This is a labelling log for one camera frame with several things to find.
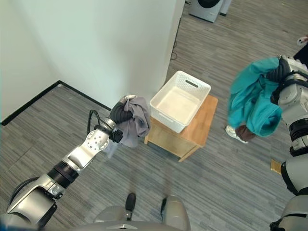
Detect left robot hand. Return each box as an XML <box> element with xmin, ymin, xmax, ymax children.
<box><xmin>110</xmin><ymin>95</ymin><xmax>137</xmax><ymax>125</ymax></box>

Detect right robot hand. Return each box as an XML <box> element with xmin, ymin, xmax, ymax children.
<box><xmin>265</xmin><ymin>55</ymin><xmax>293</xmax><ymax>84</ymax></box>

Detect grey cloth garment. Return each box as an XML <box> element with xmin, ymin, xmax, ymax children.
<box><xmin>119</xmin><ymin>96</ymin><xmax>152</xmax><ymax>148</ymax></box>

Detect teal cloth garment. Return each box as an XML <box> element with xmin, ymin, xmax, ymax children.
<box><xmin>227</xmin><ymin>56</ymin><xmax>282</xmax><ymax>138</ymax></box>

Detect white plastic laundry basket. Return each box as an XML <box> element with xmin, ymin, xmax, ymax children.
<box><xmin>149</xmin><ymin>70</ymin><xmax>212</xmax><ymax>134</ymax></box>

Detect small wooden table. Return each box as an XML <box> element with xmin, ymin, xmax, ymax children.
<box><xmin>144</xmin><ymin>94</ymin><xmax>218</xmax><ymax>163</ymax></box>

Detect black baseboard strip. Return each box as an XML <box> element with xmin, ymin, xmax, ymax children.
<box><xmin>0</xmin><ymin>80</ymin><xmax>114</xmax><ymax>127</ymax></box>

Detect brown cardboard piece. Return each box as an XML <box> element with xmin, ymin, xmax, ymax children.
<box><xmin>270</xmin><ymin>158</ymin><xmax>282</xmax><ymax>174</ymax></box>

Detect white washing machine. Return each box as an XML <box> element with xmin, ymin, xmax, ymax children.
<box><xmin>188</xmin><ymin>0</ymin><xmax>232</xmax><ymax>24</ymax></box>

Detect robot silver body and legs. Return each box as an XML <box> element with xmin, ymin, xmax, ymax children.
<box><xmin>72</xmin><ymin>192</ymin><xmax>192</xmax><ymax>231</ymax></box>

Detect black cable along wall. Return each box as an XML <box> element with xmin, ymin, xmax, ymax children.
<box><xmin>171</xmin><ymin>16</ymin><xmax>181</xmax><ymax>60</ymax></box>

